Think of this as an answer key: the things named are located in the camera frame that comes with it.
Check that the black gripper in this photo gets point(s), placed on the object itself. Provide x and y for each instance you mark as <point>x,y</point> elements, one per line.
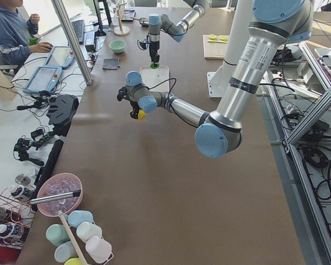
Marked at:
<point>153,46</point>
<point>133,105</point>

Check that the yellow lemon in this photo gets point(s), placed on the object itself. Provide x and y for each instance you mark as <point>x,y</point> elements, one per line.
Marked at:
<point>141,114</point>

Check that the green lime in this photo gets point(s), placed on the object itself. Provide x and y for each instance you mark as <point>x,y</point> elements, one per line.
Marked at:
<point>154,65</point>

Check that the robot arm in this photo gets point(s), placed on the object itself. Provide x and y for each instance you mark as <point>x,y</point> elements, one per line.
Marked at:
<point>274,23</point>
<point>161,22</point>

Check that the white rabbit tray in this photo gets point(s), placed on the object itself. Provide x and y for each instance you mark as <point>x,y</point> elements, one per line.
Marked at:
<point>156,79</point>

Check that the metal scoop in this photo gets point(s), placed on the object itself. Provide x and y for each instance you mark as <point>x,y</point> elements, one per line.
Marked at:
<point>142,21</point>

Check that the green ceramic bowl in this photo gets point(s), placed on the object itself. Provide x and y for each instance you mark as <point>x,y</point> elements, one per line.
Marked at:
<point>117,46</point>

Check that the grey folded cloth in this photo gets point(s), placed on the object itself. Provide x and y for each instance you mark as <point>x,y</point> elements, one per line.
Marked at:
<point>111,64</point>

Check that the wooden mug tree stand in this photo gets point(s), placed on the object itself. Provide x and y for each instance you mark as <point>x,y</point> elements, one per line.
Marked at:
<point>121,30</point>

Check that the wooden cutting board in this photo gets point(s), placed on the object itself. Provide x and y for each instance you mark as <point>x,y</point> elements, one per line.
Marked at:
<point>214,50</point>

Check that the yellow plastic knife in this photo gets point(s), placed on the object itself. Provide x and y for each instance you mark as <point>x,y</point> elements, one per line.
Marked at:
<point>217,41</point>

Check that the black keyboard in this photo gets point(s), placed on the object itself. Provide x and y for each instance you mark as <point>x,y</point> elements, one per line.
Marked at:
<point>78,28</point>

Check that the teach pendant tablet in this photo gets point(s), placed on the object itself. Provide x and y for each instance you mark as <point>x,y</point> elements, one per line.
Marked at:
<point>60,56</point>
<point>45,78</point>

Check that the pink bowl with ice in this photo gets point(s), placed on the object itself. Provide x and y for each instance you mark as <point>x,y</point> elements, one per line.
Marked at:
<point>62,192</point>

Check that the cup rack with cups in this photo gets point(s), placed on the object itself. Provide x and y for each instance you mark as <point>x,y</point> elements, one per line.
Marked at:
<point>78,236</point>

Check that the person in grey hoodie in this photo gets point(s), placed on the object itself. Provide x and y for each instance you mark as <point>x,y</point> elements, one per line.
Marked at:
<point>15,34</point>

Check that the aluminium frame post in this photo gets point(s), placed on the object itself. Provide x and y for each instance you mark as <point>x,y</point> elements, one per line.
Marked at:
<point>72,39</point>

